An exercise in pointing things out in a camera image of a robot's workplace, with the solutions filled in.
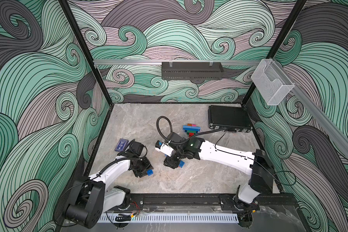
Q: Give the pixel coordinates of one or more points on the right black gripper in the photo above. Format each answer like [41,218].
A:
[169,162]

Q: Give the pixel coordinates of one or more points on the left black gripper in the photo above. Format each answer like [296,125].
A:
[147,165]

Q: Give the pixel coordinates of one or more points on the blue long brick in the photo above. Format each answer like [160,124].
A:
[181,164]

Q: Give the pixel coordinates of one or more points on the green long lego brick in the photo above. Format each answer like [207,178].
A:
[191,131]

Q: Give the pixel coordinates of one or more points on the blue small lego brick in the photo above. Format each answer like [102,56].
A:
[150,172]

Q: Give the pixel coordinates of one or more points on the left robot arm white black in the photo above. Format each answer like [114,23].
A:
[88,198]

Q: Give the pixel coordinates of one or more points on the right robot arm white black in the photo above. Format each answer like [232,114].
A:
[256,165]

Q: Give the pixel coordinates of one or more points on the blue card tag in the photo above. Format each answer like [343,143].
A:
[121,145]

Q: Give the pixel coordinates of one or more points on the black case on table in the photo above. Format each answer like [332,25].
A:
[232,119]

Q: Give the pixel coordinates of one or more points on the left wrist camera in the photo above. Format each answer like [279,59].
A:
[136,150]

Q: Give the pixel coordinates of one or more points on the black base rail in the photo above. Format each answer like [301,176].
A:
[225,201]

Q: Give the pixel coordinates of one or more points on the white slotted cable duct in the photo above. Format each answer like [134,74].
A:
[184,218]

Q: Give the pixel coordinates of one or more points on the black perforated wall tray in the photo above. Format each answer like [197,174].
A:
[192,71]

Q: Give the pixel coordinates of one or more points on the aluminium rail back wall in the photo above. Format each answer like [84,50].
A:
[159,62]

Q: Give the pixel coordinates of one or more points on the aluminium rail wall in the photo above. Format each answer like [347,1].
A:
[159,62]
[324,98]

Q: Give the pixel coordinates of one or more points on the clear plastic wall bin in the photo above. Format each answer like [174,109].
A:
[272,81]

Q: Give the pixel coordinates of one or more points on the aluminium rail right wall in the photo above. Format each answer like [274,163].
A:
[324,98]

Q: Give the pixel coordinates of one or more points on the black frame post left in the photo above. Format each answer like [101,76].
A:
[79,37]

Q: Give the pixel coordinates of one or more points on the black frame post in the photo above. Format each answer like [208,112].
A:
[79,37]
[278,42]

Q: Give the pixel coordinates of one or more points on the black frame post right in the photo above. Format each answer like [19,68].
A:
[278,42]

